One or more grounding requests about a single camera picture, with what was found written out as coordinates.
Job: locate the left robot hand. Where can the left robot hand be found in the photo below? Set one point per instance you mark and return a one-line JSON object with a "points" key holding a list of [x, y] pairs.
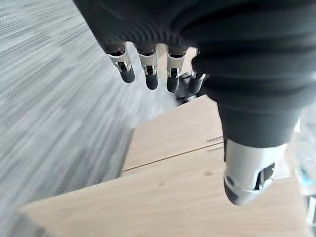
{"points": [[222, 49]]}

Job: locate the light wooden office cabinet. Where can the light wooden office cabinet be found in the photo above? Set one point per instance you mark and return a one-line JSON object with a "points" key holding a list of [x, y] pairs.
{"points": [[177, 177]]}

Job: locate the clear plastic folder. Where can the clear plastic folder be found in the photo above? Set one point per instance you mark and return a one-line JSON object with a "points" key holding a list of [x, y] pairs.
{"points": [[305, 153]]}

